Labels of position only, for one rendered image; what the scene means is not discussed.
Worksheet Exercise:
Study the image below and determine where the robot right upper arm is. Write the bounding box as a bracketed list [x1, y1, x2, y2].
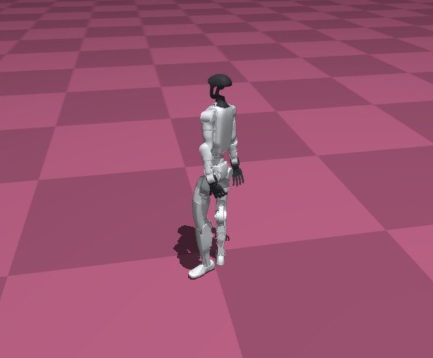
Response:
[231, 105, 236, 141]

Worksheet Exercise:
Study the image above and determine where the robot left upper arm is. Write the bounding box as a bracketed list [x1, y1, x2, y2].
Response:
[199, 109, 216, 153]

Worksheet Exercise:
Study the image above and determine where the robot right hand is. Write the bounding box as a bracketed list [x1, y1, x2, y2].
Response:
[230, 158, 244, 186]

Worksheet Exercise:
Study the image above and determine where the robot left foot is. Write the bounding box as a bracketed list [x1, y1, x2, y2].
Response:
[188, 260, 215, 278]

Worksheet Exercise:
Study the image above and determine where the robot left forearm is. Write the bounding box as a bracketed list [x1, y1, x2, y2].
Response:
[199, 144, 216, 183]

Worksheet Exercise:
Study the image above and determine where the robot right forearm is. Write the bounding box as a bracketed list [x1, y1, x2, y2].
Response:
[228, 137, 238, 165]

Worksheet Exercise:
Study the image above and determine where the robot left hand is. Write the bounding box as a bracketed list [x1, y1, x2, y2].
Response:
[206, 175, 228, 198]

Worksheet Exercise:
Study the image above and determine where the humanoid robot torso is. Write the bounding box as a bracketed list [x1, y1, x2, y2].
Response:
[204, 102, 234, 182]

